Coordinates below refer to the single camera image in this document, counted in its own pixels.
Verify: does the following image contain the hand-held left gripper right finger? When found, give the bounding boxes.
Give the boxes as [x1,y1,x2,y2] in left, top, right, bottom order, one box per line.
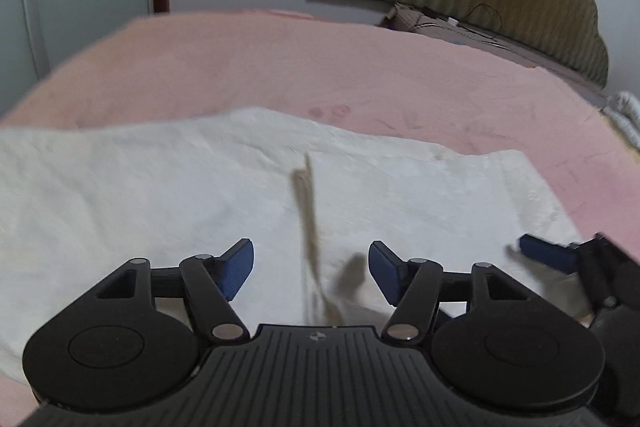
[367,241,534,342]

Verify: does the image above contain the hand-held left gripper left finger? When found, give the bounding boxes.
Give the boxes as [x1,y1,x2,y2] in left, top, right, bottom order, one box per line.
[94,238,255,342]

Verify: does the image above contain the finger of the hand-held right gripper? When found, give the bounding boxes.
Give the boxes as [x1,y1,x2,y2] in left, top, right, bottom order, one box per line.
[519,232,640,314]

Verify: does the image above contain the white pants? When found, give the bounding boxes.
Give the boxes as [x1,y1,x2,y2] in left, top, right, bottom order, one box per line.
[0,106,593,370]

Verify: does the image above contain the white quilted cloth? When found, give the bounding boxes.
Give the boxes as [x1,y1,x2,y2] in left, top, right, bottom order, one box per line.
[601,91,640,148]

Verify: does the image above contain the pink bed blanket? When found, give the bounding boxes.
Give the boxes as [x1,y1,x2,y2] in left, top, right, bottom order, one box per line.
[0,8,640,427]

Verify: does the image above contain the beige pillow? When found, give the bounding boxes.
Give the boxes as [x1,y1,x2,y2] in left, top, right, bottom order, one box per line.
[378,3,608,100]

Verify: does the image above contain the black charging cable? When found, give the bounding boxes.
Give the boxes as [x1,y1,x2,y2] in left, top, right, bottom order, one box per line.
[425,3,511,45]

